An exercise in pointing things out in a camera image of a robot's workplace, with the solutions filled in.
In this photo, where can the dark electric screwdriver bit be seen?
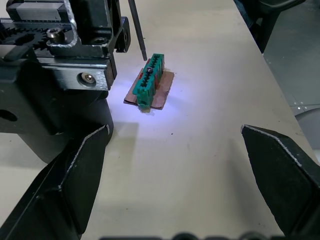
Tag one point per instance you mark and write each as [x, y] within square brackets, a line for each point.
[138, 30]

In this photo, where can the brown cardboard piece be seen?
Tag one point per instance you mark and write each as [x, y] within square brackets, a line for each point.
[163, 90]

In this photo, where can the black finger piece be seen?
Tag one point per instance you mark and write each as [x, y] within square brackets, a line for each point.
[97, 22]

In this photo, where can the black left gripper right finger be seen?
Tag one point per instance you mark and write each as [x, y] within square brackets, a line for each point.
[285, 180]

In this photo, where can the black gripper body workpiece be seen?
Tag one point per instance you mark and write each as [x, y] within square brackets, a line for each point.
[32, 100]

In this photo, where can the green plastic screw holder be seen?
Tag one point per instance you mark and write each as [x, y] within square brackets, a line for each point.
[147, 82]

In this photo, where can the small dark screw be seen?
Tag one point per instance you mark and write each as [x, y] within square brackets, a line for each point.
[149, 70]

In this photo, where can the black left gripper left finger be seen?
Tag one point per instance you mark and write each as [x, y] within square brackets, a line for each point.
[55, 200]

